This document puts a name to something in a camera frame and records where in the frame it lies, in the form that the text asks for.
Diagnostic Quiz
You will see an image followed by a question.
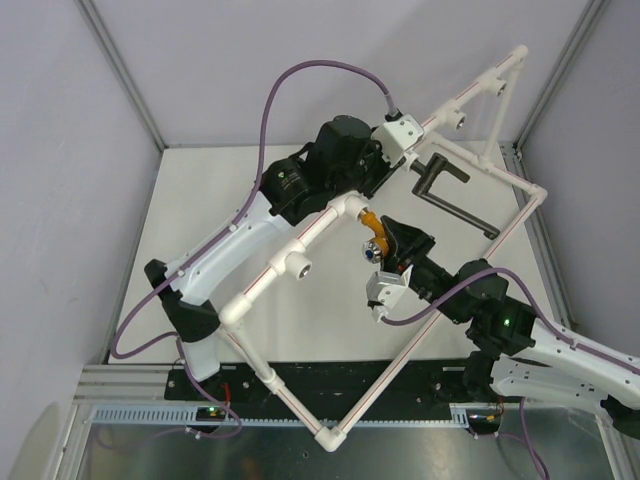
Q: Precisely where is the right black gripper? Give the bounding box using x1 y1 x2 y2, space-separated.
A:
369 217 461 323

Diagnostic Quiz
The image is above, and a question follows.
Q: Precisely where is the gold faucet with chrome knob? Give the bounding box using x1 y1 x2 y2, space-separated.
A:
358 208 390 264

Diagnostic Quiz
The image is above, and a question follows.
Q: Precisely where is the white PVC pipe frame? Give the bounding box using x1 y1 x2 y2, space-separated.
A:
221 45 547 452

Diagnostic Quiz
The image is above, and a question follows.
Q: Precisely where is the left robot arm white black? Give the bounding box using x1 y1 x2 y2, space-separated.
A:
144 115 423 399

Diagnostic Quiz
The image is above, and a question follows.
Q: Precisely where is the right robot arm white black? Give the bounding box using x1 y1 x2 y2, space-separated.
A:
380 216 639 439

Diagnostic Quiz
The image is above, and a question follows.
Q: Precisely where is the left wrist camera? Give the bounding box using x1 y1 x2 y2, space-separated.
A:
371 115 425 166

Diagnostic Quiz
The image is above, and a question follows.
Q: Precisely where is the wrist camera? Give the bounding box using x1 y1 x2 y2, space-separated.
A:
371 115 425 166
366 266 413 323

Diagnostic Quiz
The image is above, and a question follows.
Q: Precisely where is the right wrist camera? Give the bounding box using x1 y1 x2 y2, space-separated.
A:
366 266 413 323

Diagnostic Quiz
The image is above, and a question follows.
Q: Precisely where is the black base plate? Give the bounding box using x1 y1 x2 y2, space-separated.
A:
164 359 524 426

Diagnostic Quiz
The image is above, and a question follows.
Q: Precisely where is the white slotted cable duct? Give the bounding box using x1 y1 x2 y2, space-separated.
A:
92 404 500 428

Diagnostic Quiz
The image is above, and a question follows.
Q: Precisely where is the aluminium frame rail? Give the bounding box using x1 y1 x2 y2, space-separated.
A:
74 364 616 411

